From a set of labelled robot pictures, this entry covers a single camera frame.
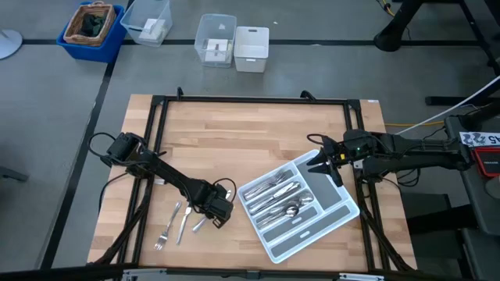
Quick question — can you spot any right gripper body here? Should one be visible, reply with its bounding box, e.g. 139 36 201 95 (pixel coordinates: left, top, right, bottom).
320 129 378 169

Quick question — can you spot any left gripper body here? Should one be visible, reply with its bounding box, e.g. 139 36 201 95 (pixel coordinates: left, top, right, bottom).
202 186 234 220

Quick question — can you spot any white cutlery tray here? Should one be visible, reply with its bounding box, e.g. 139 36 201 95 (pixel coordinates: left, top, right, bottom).
236 148 361 265

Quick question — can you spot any white printed label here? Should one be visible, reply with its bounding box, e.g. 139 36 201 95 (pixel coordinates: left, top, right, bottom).
459 131 500 148

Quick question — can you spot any white plastic bin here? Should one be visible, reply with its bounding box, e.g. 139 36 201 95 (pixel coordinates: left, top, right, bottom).
233 26 270 73

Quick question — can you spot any dark grey desk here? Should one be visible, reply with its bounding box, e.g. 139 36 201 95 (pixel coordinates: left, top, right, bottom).
444 99 500 237

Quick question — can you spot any red black device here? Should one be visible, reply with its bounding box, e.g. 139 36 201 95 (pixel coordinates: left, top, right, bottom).
470 147 500 179

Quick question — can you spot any white box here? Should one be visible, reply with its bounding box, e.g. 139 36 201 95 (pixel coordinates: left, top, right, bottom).
138 18 167 42
205 37 231 63

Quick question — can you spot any clear plastic bin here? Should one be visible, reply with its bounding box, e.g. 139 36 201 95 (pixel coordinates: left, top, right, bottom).
120 0 173 48
194 13 238 69

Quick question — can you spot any blue plastic bin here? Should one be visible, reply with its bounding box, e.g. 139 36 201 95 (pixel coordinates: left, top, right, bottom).
56 2 128 64

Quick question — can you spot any dark green cloth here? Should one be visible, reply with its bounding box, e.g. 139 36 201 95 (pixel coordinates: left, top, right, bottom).
80 13 107 38

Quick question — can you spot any wicker basket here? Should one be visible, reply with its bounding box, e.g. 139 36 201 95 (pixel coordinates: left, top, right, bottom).
62 1 117 48

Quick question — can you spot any grey round stand base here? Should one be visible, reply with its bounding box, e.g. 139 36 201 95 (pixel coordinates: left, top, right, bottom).
0 29 23 60

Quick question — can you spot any black camera cable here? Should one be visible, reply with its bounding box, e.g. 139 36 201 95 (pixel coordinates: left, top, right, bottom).
306 133 327 148
212 177 238 204

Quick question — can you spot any yellow floor cable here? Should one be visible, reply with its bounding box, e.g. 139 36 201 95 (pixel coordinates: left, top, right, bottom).
384 121 445 128

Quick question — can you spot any black aluminium table frame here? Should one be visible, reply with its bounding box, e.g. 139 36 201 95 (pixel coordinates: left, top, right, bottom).
87 86 417 281

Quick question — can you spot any white cable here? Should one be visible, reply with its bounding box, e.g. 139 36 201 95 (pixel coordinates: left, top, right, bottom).
395 75 500 136

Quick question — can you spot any black pedestal stand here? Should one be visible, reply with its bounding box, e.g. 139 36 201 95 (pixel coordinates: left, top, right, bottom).
373 0 425 53

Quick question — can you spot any black stand frame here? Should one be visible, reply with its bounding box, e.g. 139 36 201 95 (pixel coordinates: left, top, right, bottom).
423 0 500 107

